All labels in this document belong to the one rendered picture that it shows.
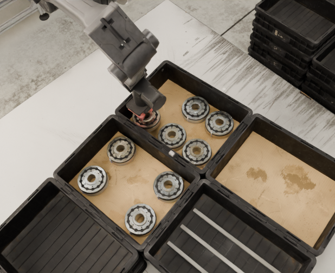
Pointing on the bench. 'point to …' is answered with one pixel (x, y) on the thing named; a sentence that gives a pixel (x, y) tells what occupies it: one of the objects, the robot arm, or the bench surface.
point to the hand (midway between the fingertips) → (145, 114)
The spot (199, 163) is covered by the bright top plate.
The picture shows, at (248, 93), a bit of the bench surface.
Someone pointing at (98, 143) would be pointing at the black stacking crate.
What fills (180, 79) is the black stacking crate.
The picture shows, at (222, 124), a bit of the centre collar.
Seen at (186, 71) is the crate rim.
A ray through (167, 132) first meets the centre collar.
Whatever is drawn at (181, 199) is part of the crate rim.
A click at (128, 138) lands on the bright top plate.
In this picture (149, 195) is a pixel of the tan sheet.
